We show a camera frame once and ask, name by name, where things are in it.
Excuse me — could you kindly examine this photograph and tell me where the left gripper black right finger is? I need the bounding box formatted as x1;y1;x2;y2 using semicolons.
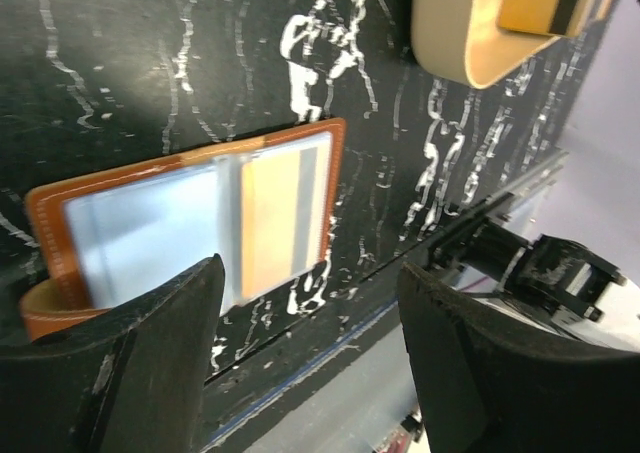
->
397;263;639;452

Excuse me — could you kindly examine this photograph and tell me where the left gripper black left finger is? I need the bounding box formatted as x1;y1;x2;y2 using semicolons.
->
1;255;224;452

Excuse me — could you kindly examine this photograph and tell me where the brown leather card holder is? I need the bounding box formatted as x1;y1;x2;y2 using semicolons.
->
20;118;346;339

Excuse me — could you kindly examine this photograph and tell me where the yellow VIP credit card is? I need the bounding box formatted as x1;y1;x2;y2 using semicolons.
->
240;136;332;301

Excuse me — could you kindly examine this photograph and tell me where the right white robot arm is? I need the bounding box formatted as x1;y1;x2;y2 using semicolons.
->
426;214;639;352

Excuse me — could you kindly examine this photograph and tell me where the stack of cards in tray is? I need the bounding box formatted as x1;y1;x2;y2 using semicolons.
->
498;0;612;38

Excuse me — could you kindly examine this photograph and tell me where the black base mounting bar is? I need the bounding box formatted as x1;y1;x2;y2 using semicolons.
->
199;147;571;449

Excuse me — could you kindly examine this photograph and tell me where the beige oval tray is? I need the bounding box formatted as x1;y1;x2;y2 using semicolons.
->
411;0;569;89

